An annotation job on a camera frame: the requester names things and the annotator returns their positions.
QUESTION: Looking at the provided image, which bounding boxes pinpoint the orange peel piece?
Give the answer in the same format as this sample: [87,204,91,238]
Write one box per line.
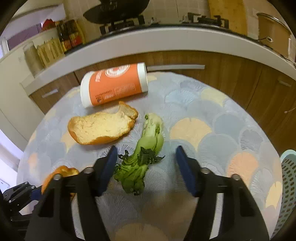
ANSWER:
[41,165,79,194]

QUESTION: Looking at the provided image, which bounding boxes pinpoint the green bok choy scrap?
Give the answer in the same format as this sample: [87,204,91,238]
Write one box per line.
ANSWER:
[113,113,164,195]

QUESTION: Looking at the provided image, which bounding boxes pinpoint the light blue perforated trash basket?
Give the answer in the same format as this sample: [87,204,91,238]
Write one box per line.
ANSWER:
[271,150,296,240]

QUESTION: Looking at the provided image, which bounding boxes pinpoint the pastel scallop pattern tablecloth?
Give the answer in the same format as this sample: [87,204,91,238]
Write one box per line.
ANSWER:
[16,72,282,240]

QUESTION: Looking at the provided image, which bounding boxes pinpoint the bread slice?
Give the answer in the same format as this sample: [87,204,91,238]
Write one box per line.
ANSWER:
[67,101,138,145]

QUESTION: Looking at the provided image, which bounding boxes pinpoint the orange white paper cup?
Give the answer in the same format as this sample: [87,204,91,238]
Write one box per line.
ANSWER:
[80,62,149,108]

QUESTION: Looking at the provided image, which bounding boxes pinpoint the clear glass jar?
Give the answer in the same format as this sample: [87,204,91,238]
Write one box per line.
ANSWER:
[23,41,44,77]

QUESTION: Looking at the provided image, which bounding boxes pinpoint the woven yellow basket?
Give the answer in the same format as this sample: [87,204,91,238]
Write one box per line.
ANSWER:
[37,38,65,68]

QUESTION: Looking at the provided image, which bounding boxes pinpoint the dark sauce bottles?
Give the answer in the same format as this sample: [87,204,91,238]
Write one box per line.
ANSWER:
[55,19,85,54]

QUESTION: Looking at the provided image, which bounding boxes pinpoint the brown rice cooker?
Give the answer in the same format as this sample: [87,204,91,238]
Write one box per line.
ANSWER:
[256,13,291,58]

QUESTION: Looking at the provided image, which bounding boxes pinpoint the black gas stove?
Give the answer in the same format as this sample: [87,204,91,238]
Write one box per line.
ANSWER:
[64,12,232,56]

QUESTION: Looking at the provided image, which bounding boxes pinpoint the wooden cutting board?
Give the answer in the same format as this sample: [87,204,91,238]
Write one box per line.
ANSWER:
[209,0,247,35]

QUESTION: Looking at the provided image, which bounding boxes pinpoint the black wok pan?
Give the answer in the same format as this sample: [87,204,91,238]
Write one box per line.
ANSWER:
[83,0,149,24]

